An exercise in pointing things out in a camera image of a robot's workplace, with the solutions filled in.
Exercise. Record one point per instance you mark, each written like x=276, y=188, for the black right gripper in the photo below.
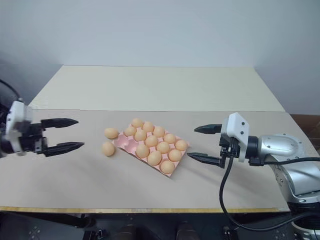
x=228, y=148

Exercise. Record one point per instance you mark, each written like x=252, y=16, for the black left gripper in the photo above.
x=33, y=138

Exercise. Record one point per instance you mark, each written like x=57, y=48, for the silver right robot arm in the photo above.
x=282, y=147

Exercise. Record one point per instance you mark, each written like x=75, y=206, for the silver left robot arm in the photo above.
x=3, y=147

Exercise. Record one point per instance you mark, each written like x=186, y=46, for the tan egg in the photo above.
x=154, y=158
x=148, y=126
x=167, y=167
x=137, y=122
x=175, y=155
x=130, y=131
x=140, y=135
x=151, y=141
x=181, y=145
x=170, y=138
x=108, y=149
x=163, y=147
x=142, y=151
x=159, y=131
x=111, y=133

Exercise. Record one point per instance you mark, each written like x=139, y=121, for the pink egg tray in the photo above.
x=123, y=141

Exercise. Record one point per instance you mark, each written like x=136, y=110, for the silver robot body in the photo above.
x=306, y=231

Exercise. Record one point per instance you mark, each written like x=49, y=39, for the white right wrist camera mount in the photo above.
x=237, y=127

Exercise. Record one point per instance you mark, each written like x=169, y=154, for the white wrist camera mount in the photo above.
x=237, y=127
x=16, y=120

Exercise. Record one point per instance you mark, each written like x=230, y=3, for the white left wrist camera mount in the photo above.
x=16, y=120

